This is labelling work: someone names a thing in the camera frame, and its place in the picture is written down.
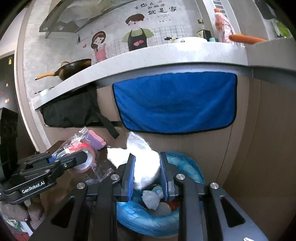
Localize clear plastic wrapper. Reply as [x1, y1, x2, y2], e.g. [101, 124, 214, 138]
[51, 126, 114, 183]

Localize black wok with wooden handle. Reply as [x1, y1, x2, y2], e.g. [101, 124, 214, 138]
[35, 59, 92, 81]

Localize white pot lid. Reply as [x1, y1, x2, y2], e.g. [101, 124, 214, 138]
[165, 37, 208, 44]

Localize grey stone kitchen counter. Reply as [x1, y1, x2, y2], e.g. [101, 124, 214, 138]
[31, 37, 296, 110]

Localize blue towel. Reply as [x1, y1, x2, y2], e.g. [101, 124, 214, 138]
[112, 72, 238, 135]

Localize trash bin with blue liner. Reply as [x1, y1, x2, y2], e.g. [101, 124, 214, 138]
[116, 151, 206, 237]

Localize wooden kitchen cabinet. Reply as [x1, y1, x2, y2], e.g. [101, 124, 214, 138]
[96, 70, 296, 241]

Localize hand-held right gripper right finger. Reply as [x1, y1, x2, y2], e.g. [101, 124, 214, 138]
[159, 151, 269, 241]

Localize orange plastic bottle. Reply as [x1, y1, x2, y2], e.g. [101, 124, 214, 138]
[213, 8, 236, 43]

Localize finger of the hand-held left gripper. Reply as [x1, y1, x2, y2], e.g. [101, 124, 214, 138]
[17, 152, 56, 167]
[47, 150, 91, 173]

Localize cartoon wall sticker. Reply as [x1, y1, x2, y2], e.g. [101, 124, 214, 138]
[76, 2, 173, 64]

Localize person's left hand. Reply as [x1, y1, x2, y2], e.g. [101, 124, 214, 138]
[0, 197, 45, 230]

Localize white ventilation grille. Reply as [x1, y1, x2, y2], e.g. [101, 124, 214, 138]
[211, 0, 232, 18]

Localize glass range hood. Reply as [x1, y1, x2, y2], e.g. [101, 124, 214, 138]
[39, 0, 139, 39]

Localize purple sponge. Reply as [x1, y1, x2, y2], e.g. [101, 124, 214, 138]
[84, 129, 107, 151]

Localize green packet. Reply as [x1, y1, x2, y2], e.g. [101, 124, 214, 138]
[275, 21, 292, 39]

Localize black fridge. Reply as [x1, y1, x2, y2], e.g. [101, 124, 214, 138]
[0, 55, 22, 112]

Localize black bag with strap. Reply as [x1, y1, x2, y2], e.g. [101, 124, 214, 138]
[40, 87, 120, 139]

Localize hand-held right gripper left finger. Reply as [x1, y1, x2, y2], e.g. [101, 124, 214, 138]
[28, 153, 136, 241]

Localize red tape roll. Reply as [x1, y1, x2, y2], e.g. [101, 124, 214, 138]
[69, 142, 96, 173]

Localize group of fridge magnets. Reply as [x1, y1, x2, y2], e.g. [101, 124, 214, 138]
[0, 57, 13, 103]

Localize crumpled pale blue tissue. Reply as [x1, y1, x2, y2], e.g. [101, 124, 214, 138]
[142, 185, 165, 210]

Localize white tissue wad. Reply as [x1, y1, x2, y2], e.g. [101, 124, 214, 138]
[107, 131, 162, 190]

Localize carrot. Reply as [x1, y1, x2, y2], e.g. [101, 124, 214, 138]
[228, 33, 266, 44]

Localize dark seasoning box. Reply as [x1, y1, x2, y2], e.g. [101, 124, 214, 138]
[196, 29, 211, 39]

